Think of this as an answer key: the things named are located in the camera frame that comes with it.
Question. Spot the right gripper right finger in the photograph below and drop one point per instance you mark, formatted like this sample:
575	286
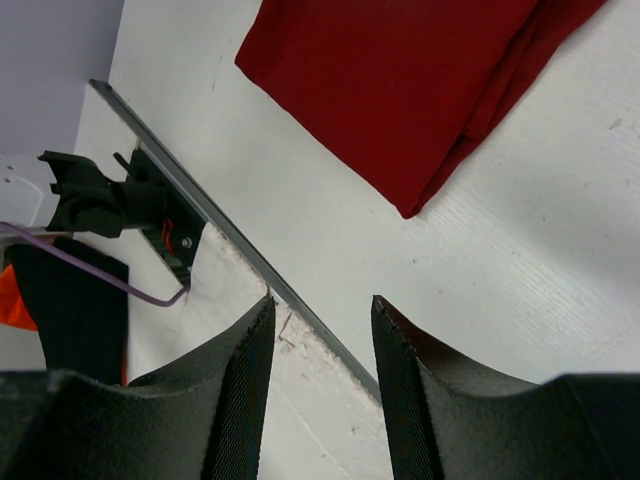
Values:
448	416

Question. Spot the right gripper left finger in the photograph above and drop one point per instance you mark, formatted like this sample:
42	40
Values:
199	417

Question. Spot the red t-shirt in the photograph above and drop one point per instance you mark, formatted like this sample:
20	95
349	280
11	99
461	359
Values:
403	91

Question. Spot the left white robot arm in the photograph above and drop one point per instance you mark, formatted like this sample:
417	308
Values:
62	192

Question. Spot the black cloth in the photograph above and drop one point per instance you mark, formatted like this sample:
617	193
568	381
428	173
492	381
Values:
82	321

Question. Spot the orange cloth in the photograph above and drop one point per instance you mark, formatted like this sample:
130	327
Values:
13	312

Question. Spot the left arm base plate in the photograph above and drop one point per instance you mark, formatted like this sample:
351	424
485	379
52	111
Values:
170	220

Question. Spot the aluminium table rail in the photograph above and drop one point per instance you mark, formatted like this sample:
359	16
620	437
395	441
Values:
196	196

